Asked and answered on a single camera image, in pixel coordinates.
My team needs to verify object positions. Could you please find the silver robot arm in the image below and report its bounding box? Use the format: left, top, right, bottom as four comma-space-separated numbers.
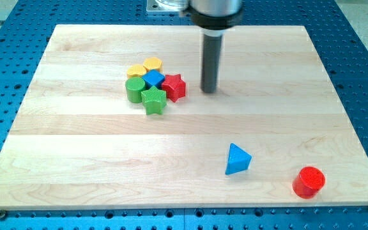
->
179, 0, 243, 37

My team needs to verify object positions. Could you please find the left board clamp screw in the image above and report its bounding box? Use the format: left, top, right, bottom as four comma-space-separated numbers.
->
0, 210, 8, 220

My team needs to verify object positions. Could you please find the red star block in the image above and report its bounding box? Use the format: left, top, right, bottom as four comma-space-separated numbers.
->
162, 74, 186, 102

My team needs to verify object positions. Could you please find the green star block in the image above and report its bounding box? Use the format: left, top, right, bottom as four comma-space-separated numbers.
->
141, 86, 167, 115

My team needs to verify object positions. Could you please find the blue cube block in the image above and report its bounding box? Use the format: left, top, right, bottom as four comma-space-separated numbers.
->
142, 70, 165, 89

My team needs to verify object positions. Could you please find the green cylinder block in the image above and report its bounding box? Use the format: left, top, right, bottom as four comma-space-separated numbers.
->
125, 77, 146, 104

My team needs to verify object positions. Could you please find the yellow hexagon block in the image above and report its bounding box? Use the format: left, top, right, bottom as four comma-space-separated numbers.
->
143, 57, 163, 72

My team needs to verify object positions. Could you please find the yellow semicircle block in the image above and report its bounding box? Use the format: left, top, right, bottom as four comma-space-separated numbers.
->
126, 64, 148, 79

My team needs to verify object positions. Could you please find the blue triangle block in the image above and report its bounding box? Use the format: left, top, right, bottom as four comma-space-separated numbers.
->
225, 143, 252, 175

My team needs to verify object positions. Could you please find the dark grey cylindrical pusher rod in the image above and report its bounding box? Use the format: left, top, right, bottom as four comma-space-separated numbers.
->
201, 34, 222, 93

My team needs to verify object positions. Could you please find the red cylinder block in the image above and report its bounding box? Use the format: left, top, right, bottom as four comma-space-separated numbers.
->
292, 166, 326, 199

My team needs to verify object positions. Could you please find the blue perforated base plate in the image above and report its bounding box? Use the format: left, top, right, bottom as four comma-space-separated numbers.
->
0, 0, 368, 229

